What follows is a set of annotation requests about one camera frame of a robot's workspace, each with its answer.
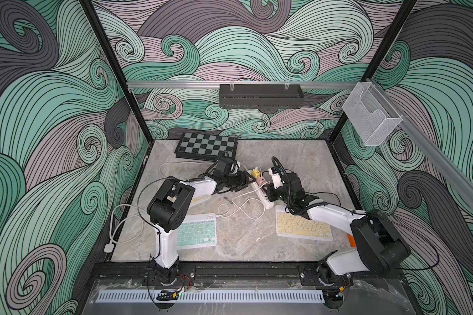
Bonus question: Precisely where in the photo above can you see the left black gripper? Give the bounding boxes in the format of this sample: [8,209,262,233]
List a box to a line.
[222,172,256,193]

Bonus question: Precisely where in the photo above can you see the white power strip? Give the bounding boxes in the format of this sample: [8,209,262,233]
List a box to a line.
[247,169,275,209]

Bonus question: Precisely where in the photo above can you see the green wireless keyboard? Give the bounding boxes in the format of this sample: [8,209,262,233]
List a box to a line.
[177,213,218,249]

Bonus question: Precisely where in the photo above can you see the pink charger adapter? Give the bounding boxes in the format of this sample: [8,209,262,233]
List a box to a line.
[256,177,267,186]

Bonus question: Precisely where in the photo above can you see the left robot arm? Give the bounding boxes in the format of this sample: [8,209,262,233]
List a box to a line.
[147,157,256,283]

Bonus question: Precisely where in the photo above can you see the yellow keyboard right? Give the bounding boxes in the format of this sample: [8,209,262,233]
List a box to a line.
[275,206,333,242]

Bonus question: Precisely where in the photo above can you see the yellow keyboard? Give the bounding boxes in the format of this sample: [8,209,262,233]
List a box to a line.
[190,194,212,207]
[275,206,333,242]

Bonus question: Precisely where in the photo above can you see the yellow keyboard left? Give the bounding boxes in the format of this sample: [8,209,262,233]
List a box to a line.
[190,194,212,207]

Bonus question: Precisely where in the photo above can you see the yellow charger adapter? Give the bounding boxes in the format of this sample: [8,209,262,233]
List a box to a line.
[252,169,261,179]

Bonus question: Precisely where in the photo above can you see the black chessboard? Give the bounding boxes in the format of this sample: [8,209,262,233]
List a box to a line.
[174,133,238,161]

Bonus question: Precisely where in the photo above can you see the orange red tool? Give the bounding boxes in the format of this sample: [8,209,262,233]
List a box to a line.
[347,234,356,248]

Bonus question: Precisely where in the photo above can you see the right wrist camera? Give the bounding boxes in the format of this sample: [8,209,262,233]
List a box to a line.
[268,166,285,189]

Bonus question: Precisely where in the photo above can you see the black wall tray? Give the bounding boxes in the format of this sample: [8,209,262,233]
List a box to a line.
[219,83,305,111]

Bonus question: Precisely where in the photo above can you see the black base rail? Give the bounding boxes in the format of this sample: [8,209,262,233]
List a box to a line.
[85,261,404,289]

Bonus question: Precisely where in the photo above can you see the clear plastic wall bin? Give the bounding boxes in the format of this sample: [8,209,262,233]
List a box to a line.
[342,81,403,146]

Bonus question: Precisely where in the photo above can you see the white slotted cable duct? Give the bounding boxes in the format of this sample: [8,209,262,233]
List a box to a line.
[95,290,325,304]

